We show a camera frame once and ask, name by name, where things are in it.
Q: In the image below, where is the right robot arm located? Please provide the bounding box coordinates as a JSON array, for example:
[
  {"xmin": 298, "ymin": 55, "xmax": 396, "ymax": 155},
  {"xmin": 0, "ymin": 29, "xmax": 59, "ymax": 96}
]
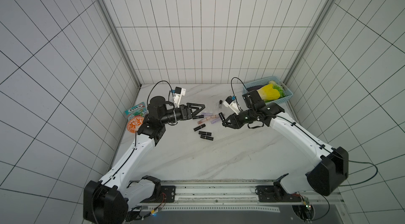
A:
[{"xmin": 220, "ymin": 91, "xmax": 349, "ymax": 196}]

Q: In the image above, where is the green candy packet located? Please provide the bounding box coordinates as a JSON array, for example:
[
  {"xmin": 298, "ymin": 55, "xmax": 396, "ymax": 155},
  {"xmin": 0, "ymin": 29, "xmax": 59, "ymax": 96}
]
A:
[{"xmin": 125, "ymin": 102, "xmax": 148, "ymax": 121}]

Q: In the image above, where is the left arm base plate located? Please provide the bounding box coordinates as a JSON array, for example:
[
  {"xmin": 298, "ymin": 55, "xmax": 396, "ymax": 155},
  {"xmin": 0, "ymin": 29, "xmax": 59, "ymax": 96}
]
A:
[{"xmin": 151, "ymin": 186, "xmax": 176, "ymax": 203}]

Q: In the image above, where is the dark purple toy eggplant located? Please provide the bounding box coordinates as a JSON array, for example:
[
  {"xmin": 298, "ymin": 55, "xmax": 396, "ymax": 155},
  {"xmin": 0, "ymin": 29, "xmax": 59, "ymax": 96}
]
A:
[{"xmin": 246, "ymin": 85, "xmax": 263, "ymax": 93}]

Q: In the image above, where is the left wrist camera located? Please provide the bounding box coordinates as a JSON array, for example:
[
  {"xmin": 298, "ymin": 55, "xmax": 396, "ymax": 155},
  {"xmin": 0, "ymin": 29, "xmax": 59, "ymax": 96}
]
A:
[{"xmin": 173, "ymin": 87, "xmax": 186, "ymax": 108}]

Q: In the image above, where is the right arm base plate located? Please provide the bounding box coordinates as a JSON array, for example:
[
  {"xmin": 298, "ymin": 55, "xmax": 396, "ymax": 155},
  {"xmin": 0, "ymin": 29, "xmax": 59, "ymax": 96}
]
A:
[{"xmin": 255, "ymin": 186, "xmax": 302, "ymax": 203}]

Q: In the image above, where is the clear acrylic lipstick organizer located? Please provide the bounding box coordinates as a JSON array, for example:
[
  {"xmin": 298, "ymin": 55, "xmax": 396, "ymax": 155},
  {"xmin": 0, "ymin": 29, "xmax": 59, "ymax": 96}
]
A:
[{"xmin": 193, "ymin": 94, "xmax": 227, "ymax": 114}]

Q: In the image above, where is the lilac lip gloss tube lower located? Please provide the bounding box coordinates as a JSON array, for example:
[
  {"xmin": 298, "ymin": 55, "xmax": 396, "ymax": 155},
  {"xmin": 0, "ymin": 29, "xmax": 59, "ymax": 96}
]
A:
[{"xmin": 211, "ymin": 117, "xmax": 221, "ymax": 124}]

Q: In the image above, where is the teal plastic basket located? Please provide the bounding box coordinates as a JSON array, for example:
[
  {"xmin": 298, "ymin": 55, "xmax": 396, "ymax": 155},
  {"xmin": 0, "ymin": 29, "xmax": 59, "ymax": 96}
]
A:
[{"xmin": 243, "ymin": 76, "xmax": 293, "ymax": 104}]

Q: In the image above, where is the orange patterned cup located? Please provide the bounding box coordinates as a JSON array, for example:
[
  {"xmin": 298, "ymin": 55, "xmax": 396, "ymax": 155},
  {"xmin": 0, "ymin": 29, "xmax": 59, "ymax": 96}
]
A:
[{"xmin": 126, "ymin": 116, "xmax": 144, "ymax": 133}]

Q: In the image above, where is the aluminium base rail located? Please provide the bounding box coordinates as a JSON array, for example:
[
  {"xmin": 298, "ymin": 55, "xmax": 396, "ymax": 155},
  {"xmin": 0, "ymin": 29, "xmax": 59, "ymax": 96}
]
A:
[{"xmin": 140, "ymin": 180, "xmax": 347, "ymax": 217}]

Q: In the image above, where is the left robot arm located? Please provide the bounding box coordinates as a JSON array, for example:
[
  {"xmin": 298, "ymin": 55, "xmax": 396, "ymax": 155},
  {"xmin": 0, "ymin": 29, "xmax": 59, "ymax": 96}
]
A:
[{"xmin": 83, "ymin": 96, "xmax": 205, "ymax": 224}]

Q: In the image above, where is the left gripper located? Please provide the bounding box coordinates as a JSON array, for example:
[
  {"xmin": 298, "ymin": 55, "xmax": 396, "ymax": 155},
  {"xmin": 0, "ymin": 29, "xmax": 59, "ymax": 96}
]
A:
[{"xmin": 161, "ymin": 102, "xmax": 205, "ymax": 123}]

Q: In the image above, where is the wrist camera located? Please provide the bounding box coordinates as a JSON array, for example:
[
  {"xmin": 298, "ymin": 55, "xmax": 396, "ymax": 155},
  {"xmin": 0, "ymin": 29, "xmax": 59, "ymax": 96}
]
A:
[
  {"xmin": 223, "ymin": 96, "xmax": 242, "ymax": 114},
  {"xmin": 173, "ymin": 87, "xmax": 186, "ymax": 108}
]

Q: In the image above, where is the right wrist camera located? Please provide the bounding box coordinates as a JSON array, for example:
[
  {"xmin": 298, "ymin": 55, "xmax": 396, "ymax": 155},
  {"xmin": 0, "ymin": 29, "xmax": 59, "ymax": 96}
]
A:
[{"xmin": 223, "ymin": 96, "xmax": 242, "ymax": 114}]

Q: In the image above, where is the black lipstick lowest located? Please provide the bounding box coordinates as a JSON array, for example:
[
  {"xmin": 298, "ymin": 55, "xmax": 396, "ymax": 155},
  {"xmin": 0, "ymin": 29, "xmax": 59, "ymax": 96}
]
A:
[{"xmin": 200, "ymin": 135, "xmax": 214, "ymax": 141}]

